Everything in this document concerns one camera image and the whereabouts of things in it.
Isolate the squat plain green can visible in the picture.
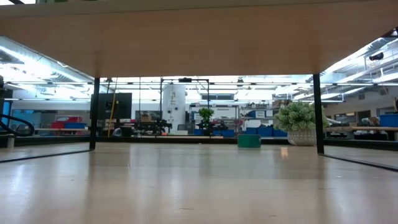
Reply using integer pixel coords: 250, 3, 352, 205
237, 134, 262, 149

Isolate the wooden shelf with black legs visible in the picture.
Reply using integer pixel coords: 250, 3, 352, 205
0, 0, 398, 172

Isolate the small green background plant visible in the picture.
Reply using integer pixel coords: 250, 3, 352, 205
198, 107, 215, 136

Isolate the white cylindrical tank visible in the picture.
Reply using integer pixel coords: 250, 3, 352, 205
161, 83, 187, 131

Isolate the distant black robot station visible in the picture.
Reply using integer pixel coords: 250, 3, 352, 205
136, 119, 174, 135

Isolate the black monitor screen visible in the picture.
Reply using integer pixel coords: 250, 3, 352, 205
98, 92, 133, 121

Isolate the yellow pole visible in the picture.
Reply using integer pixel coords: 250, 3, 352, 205
107, 79, 118, 138

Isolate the artificial plant in white pot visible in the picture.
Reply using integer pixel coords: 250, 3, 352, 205
273, 101, 330, 147

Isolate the red storage bin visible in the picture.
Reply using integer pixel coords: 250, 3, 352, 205
51, 116, 83, 130

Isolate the long wooden bench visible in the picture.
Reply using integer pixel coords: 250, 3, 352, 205
325, 126, 398, 133

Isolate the large blue storage bin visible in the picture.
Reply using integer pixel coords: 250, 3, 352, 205
378, 113, 398, 128

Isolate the black aluminium table frame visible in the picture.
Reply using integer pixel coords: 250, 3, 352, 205
0, 135, 398, 152

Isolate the black curved cable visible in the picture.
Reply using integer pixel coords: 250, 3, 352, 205
0, 112, 39, 138

